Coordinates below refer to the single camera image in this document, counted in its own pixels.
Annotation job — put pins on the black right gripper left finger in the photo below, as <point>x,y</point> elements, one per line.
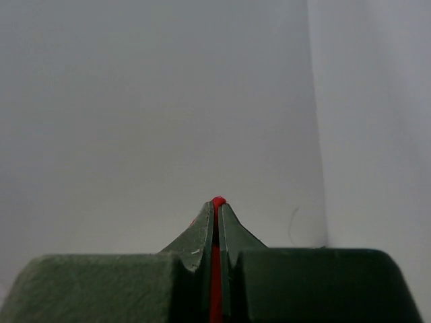
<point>172,285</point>

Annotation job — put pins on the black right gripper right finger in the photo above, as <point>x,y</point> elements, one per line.
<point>263,284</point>

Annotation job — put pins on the red t shirt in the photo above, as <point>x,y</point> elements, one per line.
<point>215,269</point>

